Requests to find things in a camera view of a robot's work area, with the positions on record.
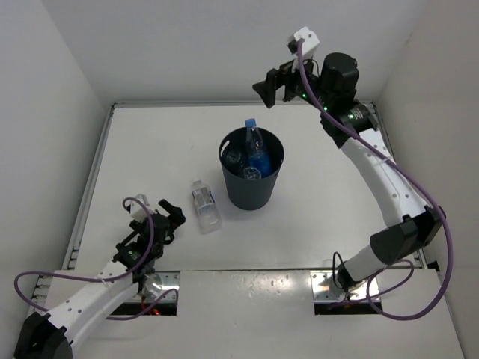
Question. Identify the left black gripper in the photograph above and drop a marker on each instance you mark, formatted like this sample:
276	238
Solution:
175	215

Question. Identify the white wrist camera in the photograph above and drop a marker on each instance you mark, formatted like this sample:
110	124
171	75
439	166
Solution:
139	208
305	42

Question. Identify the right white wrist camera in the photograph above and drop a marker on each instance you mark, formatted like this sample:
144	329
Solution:
305	42

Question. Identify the dark grey plastic bin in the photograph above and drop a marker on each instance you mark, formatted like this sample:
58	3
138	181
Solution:
250	194

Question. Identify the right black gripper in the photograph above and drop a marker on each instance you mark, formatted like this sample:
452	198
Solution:
267	89

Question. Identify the metal base plate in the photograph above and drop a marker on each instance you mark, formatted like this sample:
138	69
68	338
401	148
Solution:
326	292
161	283

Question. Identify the clear bottle white grey label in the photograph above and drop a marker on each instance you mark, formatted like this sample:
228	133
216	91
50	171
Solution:
209	218

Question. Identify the clear crushed bottle blue cap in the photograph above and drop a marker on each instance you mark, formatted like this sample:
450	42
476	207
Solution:
251	173

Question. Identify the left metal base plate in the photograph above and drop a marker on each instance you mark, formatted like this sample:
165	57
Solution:
161	283

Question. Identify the white front cover board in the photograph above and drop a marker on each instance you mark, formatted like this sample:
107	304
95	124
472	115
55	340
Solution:
253	314

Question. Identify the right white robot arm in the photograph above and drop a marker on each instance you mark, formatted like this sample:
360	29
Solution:
358	119

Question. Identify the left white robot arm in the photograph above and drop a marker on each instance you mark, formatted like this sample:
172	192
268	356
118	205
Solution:
59	332

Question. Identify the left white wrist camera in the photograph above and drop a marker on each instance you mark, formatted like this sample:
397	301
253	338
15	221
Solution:
139	208

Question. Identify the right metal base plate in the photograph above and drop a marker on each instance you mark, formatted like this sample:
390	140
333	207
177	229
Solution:
326	292

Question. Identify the blue label bottle white cap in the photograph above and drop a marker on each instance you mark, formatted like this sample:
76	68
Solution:
234	159

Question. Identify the left aluminium frame rail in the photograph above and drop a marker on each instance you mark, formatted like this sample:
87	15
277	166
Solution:
85	204

